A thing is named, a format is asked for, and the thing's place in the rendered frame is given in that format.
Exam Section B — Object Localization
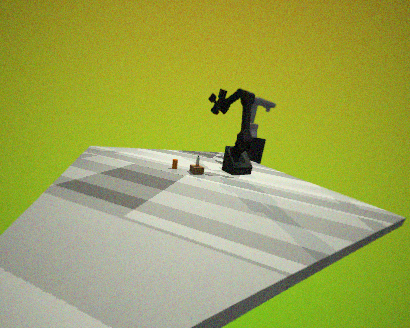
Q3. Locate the tan wooden block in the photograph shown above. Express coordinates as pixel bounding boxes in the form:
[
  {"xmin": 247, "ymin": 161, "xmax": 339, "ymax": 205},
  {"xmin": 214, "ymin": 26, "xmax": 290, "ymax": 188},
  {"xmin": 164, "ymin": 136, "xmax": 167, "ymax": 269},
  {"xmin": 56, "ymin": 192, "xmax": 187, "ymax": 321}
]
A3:
[{"xmin": 189, "ymin": 165, "xmax": 204, "ymax": 174}]

